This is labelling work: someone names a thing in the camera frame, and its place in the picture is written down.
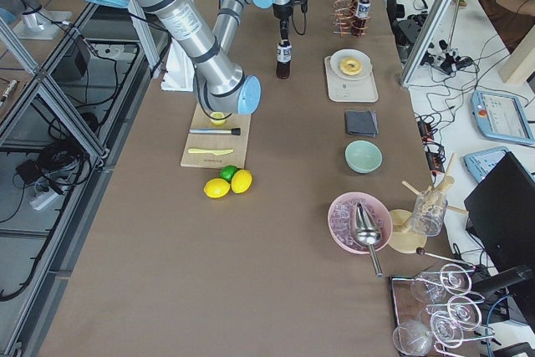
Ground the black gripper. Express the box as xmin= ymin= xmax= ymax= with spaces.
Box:
xmin=273 ymin=1 xmax=293 ymax=42

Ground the tea bottle white cap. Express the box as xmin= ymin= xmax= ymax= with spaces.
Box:
xmin=276 ymin=39 xmax=292 ymax=79

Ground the cream rabbit tray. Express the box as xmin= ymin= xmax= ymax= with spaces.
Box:
xmin=324 ymin=56 xmax=379 ymax=103

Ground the black glass tray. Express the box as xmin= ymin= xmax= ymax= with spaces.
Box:
xmin=389 ymin=276 xmax=439 ymax=356

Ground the white round plate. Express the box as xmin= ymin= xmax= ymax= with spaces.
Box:
xmin=329 ymin=49 xmax=372 ymax=81

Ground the half lemon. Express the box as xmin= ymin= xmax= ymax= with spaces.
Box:
xmin=210 ymin=111 xmax=227 ymax=126

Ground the steel muddler black tip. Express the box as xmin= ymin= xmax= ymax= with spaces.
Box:
xmin=189 ymin=127 xmax=241 ymax=135

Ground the grey folded cloth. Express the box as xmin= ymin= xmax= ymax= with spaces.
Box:
xmin=344 ymin=110 xmax=379 ymax=137

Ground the bamboo cutting board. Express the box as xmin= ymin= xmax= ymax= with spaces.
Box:
xmin=181 ymin=105 xmax=251 ymax=169

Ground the mint green bowl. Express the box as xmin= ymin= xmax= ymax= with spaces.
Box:
xmin=344 ymin=140 xmax=383 ymax=174

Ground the yellow plastic knife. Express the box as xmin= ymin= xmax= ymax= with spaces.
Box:
xmin=187 ymin=148 xmax=234 ymax=156

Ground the green lime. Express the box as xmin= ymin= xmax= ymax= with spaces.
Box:
xmin=219 ymin=165 xmax=239 ymax=181

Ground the upper whole lemon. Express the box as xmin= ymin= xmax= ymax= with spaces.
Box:
xmin=231 ymin=169 xmax=253 ymax=194

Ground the whole lemon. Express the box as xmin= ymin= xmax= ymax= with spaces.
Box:
xmin=203 ymin=177 xmax=231 ymax=199
xmin=231 ymin=169 xmax=253 ymax=194

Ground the lower whole lemon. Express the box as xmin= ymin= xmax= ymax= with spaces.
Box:
xmin=203 ymin=177 xmax=231 ymax=199

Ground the pink ice bowl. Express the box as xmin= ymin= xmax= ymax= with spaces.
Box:
xmin=328 ymin=191 xmax=393 ymax=255

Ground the metal ice scoop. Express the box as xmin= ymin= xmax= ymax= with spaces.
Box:
xmin=352 ymin=202 xmax=383 ymax=277

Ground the teach pendant tablet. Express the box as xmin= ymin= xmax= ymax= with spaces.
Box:
xmin=471 ymin=90 xmax=534 ymax=145

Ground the wooden cup stand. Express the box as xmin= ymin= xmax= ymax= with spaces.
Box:
xmin=388 ymin=153 xmax=468 ymax=253

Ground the black laptop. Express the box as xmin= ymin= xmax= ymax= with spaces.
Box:
xmin=465 ymin=152 xmax=534 ymax=272

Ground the black braided cable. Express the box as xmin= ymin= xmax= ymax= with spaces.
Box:
xmin=290 ymin=0 xmax=309 ymax=36

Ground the copper wire bottle rack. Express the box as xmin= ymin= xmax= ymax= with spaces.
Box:
xmin=332 ymin=0 xmax=370 ymax=37

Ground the glazed ring donut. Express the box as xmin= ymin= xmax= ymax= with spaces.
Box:
xmin=339 ymin=57 xmax=362 ymax=76

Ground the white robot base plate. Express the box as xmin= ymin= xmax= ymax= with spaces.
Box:
xmin=161 ymin=39 xmax=195 ymax=92

